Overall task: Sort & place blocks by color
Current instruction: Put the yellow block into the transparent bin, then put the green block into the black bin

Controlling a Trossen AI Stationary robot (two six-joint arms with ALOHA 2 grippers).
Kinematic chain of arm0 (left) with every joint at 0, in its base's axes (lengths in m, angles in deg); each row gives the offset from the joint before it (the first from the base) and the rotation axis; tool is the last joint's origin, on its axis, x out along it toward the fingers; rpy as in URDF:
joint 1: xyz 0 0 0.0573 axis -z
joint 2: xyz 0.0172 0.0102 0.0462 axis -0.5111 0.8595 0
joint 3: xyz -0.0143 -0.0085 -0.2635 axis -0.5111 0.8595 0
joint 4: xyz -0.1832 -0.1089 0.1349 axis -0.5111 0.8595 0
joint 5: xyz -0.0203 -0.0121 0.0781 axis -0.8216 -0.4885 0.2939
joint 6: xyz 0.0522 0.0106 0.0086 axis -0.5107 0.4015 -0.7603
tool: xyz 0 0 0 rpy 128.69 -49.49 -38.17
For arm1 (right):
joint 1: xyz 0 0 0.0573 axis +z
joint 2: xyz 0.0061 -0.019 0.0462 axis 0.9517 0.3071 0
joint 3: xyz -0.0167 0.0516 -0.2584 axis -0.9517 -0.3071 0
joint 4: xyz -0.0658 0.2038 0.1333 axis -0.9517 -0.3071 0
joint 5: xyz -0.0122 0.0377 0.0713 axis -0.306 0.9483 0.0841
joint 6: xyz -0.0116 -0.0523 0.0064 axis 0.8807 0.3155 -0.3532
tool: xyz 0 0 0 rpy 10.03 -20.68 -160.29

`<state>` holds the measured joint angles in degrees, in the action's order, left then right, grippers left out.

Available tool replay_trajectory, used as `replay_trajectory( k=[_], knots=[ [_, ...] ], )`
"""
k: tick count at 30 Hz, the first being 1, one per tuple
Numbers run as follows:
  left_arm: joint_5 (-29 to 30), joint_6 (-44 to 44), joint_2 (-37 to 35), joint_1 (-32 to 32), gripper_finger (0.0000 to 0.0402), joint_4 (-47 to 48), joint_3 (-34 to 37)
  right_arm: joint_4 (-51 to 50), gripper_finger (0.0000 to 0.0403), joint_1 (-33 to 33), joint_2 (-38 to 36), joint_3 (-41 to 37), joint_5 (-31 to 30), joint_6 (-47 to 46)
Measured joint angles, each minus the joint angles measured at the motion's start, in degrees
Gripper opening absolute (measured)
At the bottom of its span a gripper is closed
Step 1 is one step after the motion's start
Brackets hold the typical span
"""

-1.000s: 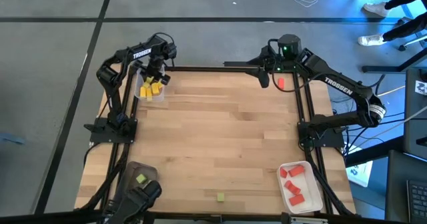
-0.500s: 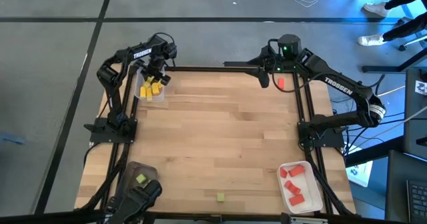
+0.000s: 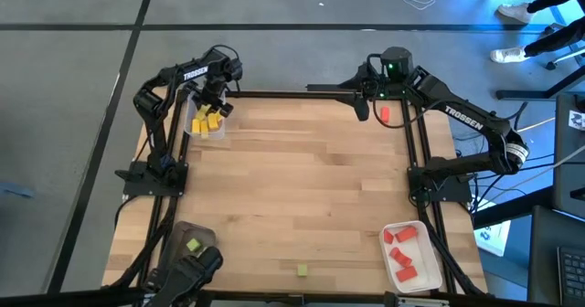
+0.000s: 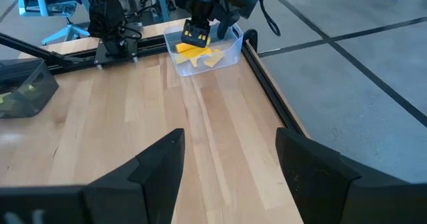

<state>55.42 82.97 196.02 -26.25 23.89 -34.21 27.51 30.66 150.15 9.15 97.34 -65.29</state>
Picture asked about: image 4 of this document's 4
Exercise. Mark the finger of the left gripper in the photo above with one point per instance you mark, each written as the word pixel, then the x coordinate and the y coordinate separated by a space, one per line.
pixel 195 34
pixel 225 24

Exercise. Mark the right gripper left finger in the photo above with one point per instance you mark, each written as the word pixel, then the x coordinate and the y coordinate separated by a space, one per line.
pixel 150 184

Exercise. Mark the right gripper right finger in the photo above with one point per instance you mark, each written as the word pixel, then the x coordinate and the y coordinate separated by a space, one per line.
pixel 313 184

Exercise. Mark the long yellow block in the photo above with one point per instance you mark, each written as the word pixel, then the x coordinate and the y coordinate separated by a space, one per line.
pixel 185 47
pixel 200 52

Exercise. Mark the yellow rectangular block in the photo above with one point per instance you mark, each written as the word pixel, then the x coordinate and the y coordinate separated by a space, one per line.
pixel 181 59

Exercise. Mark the yellow arch block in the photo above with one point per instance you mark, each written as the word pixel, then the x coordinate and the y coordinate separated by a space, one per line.
pixel 213 60

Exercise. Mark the green rectangular block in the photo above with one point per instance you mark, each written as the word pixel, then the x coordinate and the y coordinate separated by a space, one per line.
pixel 29 89

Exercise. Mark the green cube block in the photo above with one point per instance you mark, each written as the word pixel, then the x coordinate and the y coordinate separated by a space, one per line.
pixel 6 102

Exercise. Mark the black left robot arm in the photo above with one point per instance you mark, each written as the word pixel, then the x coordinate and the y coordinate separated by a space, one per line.
pixel 106 14

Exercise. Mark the clear plastic bin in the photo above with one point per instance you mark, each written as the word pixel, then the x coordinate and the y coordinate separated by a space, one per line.
pixel 233 47

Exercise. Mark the blue desk leg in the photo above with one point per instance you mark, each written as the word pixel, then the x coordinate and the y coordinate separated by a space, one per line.
pixel 161 4

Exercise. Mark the dark smoky plastic bin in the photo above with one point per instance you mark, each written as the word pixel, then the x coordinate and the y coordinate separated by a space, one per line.
pixel 40 94

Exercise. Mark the light blue office chair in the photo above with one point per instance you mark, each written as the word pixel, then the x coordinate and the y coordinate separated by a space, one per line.
pixel 50 7

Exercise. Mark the black table frame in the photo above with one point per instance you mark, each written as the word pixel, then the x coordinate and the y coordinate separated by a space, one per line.
pixel 273 94

